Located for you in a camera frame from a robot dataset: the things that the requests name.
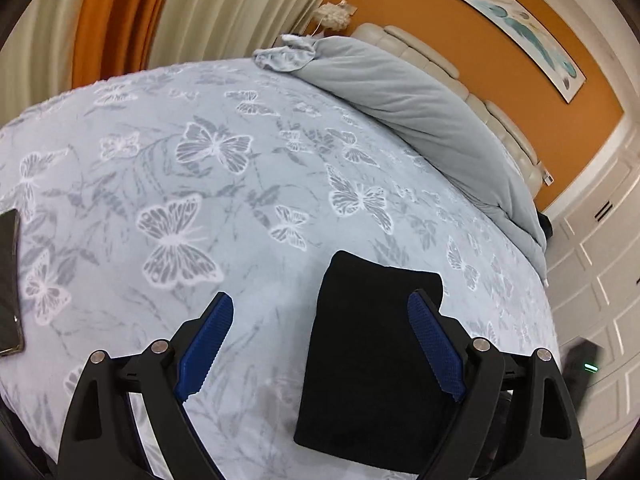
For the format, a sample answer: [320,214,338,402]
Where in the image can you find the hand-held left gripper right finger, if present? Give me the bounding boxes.
[408,290,586,480]

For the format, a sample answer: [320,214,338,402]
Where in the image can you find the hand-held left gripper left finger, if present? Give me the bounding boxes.
[57,291,235,480]

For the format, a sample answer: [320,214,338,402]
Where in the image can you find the black pants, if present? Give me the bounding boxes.
[293,250,468,471]

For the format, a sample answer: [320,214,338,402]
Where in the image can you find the white wardrobe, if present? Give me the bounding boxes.
[542,115,640,461]

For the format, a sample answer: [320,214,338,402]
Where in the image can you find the butterfly print blanket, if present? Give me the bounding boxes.
[0,57,561,480]

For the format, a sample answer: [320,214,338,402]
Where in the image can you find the black smartphone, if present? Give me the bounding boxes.
[0,209,25,357]

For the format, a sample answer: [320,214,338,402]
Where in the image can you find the grey duvet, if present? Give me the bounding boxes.
[252,34,548,288]

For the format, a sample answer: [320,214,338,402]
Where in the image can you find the cream padded headboard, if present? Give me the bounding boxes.
[352,22,543,196]

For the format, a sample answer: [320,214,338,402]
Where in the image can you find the cream curtain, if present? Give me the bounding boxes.
[0,0,96,126]
[147,0,351,68]

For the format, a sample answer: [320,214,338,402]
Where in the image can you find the orange curtain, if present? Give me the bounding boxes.
[71,0,183,90]

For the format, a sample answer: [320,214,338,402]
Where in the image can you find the white flower decoration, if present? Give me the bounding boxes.
[317,0,358,32]

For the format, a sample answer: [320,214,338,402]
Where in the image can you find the framed wall painting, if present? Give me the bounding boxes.
[436,0,587,105]

